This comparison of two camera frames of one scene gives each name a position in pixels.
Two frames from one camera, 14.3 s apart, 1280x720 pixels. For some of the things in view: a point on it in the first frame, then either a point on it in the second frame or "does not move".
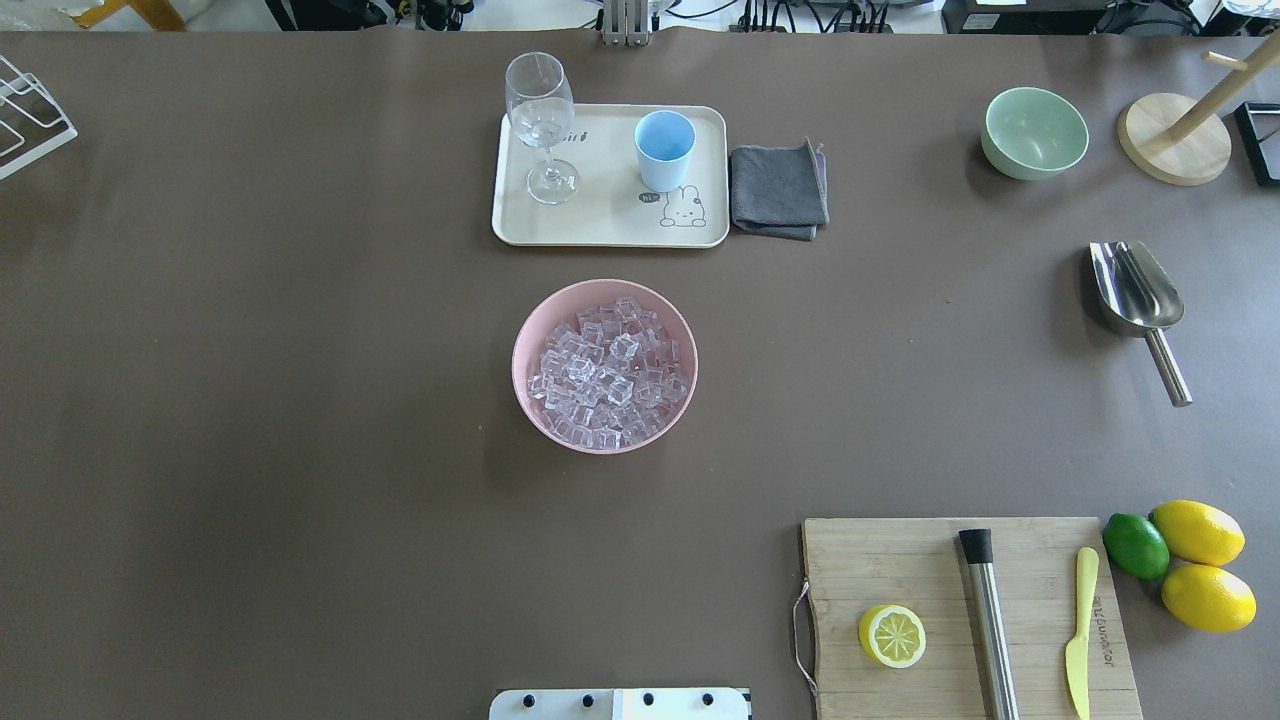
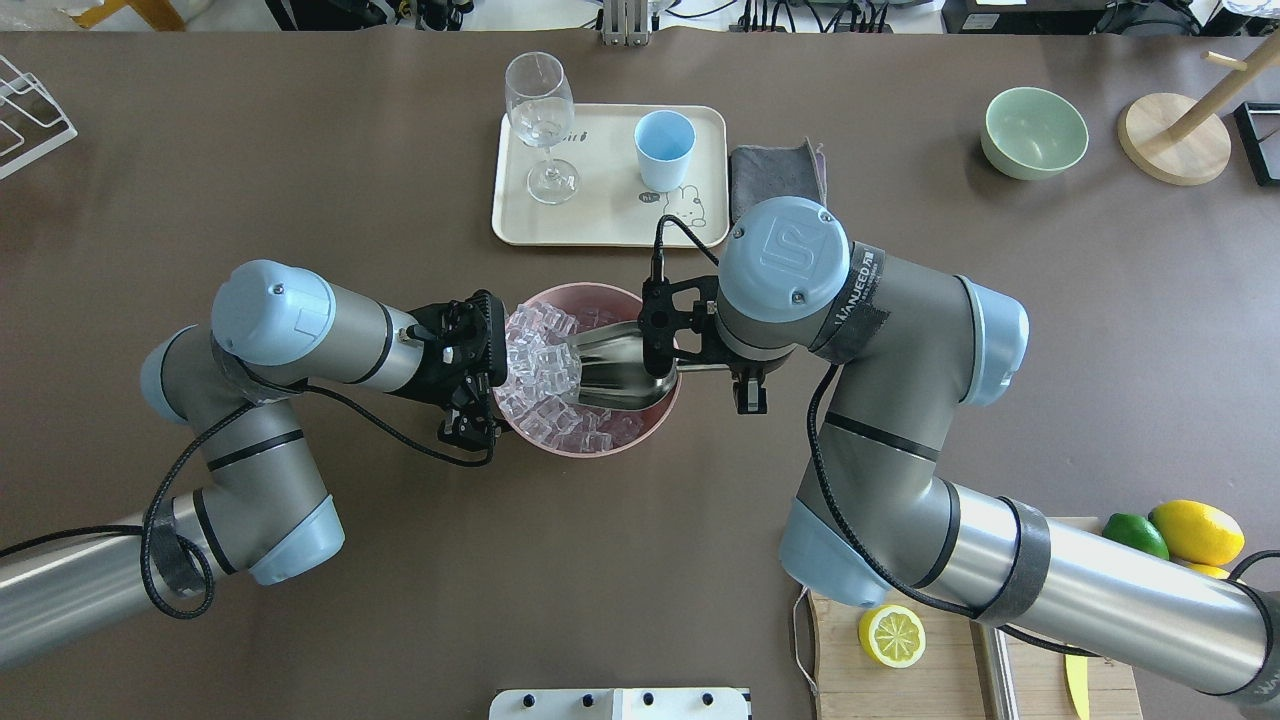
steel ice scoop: [1139, 298] → [613, 373]
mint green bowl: [1033, 134] does not move
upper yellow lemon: [1199, 532] does not move
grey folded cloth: [779, 191] does not move
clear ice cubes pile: [610, 375] → [539, 400]
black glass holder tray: [1259, 127] does not move
